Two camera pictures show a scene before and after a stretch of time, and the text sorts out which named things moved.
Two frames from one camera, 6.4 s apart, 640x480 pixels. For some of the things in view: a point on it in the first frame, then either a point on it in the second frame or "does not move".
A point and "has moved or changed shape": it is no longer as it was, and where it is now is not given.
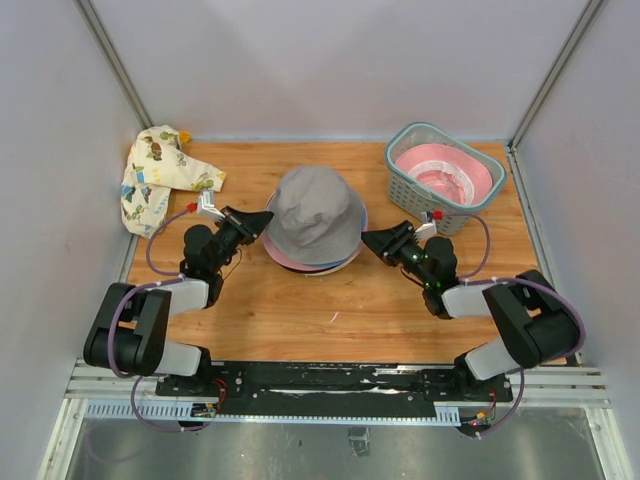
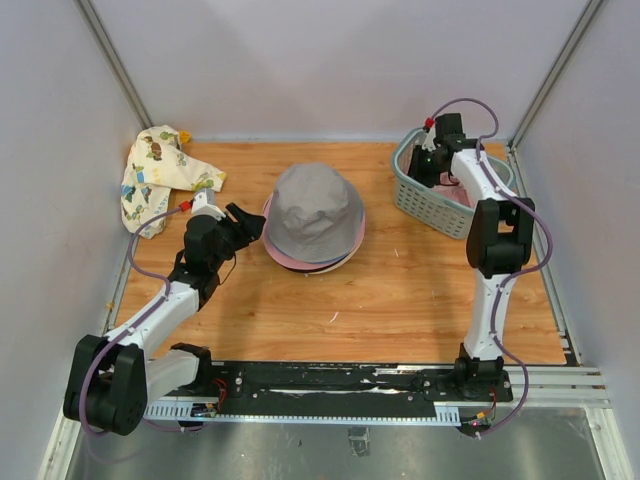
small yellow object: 184,136 does not move
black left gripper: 248,224 does not move
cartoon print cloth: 156,164 does not move
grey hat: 317,219 does not move
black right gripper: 389,241 -> 415,169
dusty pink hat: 451,169 has moved or changed shape
